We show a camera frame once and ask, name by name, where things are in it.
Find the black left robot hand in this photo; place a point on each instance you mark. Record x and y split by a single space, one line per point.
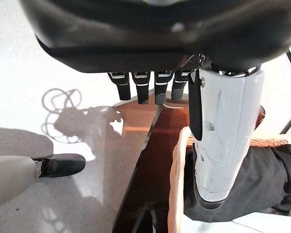
148 36

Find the brown glossy stool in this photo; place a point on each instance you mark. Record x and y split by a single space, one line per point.
150 170

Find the large rectangular wicker basket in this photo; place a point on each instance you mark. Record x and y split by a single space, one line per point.
177 170

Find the black garment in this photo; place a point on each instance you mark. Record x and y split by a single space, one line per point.
257 174

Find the silver left robot leg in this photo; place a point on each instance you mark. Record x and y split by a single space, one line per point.
12 179

